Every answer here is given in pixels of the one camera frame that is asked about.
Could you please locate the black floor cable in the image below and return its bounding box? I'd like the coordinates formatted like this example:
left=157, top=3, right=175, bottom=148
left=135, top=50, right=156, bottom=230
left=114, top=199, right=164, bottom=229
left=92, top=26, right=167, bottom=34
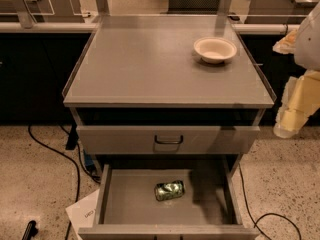
left=27, top=123, right=101, bottom=240
left=238, top=165, right=303, bottom=240

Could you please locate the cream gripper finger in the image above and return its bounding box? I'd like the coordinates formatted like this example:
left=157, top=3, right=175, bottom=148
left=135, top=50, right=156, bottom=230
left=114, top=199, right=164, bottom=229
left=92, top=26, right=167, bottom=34
left=273, top=70, right=320, bottom=138
left=273, top=29, right=297, bottom=54

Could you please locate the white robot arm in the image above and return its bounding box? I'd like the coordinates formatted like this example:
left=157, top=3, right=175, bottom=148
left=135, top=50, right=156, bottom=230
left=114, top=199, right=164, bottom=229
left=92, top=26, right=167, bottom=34
left=273, top=2, right=320, bottom=138

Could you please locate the black object on floor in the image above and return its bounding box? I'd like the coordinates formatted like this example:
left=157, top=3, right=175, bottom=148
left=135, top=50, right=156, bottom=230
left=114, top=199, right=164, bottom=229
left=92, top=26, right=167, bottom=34
left=22, top=220, right=38, bottom=240

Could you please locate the white paper sheet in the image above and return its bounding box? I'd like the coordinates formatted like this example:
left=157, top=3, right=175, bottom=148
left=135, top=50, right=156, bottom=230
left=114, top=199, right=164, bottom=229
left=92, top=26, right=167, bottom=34
left=66, top=190, right=99, bottom=240

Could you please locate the white horizontal rail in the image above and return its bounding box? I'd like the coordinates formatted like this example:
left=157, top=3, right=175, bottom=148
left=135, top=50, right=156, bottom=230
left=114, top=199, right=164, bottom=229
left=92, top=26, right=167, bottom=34
left=0, top=22, right=299, bottom=35

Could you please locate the black floor cable left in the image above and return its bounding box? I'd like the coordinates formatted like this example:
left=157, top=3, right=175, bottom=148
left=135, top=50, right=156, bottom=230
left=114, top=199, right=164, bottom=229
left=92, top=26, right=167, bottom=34
left=27, top=123, right=101, bottom=240

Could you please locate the grey top drawer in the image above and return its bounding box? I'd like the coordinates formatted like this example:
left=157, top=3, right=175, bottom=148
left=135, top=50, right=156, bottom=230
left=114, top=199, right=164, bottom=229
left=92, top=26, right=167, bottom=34
left=77, top=126, right=260, bottom=155

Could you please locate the open grey middle drawer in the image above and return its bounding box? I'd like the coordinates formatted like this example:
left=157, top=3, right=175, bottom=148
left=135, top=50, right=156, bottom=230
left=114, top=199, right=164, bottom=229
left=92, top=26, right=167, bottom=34
left=78, top=161, right=258, bottom=240

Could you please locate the black drawer handle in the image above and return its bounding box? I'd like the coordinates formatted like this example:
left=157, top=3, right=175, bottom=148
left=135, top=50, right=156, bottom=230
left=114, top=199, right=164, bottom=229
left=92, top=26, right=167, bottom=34
left=154, top=135, right=184, bottom=145

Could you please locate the crushed green can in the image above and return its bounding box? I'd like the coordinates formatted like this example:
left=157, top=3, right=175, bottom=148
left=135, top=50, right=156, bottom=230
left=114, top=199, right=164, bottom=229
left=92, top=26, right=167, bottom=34
left=154, top=180, right=185, bottom=201

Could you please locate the white paper bowl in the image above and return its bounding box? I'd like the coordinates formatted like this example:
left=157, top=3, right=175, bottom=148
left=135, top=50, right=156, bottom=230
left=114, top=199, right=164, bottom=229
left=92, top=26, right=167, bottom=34
left=194, top=37, right=237, bottom=64

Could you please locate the grey drawer cabinet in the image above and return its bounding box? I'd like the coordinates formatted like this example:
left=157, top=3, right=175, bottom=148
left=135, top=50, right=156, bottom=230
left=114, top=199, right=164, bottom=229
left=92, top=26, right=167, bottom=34
left=61, top=14, right=277, bottom=172

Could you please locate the black floor cable right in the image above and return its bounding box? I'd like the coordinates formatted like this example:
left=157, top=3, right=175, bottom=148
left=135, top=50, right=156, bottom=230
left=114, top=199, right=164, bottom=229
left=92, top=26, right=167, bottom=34
left=238, top=165, right=303, bottom=240

